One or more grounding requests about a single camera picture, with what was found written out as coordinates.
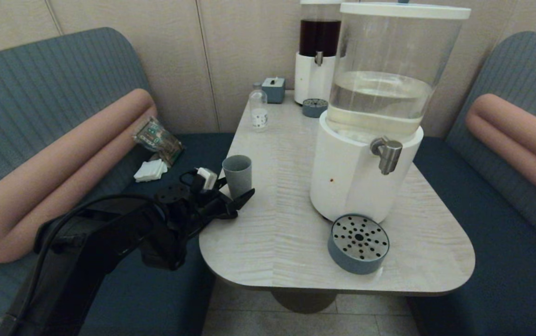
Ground grey-blue plastic cup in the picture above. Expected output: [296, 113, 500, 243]
[222, 155, 253, 200]

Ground silver water dispenser tap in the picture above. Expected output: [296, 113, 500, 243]
[370, 136, 404, 175]

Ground white folded napkins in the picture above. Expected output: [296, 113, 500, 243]
[134, 160, 169, 183]

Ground small clear bottle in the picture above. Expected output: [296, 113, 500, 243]
[250, 83, 269, 132]

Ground green snack bag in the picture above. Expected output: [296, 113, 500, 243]
[132, 116, 185, 168]

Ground clear tank water dispenser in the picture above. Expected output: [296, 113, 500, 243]
[310, 16, 464, 224]

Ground blue-grey tissue box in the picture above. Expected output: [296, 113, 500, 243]
[262, 77, 286, 104]

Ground small blue round drip tray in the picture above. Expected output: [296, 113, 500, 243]
[302, 98, 329, 118]

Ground blue-grey booth sofa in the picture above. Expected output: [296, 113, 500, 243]
[0, 27, 236, 336]
[408, 31, 536, 336]

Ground large blue round drip tray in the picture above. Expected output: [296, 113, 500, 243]
[327, 214, 390, 275]

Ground dark drink dispenser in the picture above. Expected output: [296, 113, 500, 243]
[294, 4, 343, 105]

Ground pink bolster cushion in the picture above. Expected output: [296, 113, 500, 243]
[0, 89, 158, 263]
[465, 93, 536, 210]

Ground water dispenser white lid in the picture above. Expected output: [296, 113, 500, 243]
[340, 0, 471, 20]

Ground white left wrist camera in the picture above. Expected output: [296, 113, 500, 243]
[196, 167, 218, 191]

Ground dark round table pedestal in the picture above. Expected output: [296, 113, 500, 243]
[270, 289, 338, 314]

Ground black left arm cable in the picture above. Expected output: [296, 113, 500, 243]
[2, 169, 203, 336]

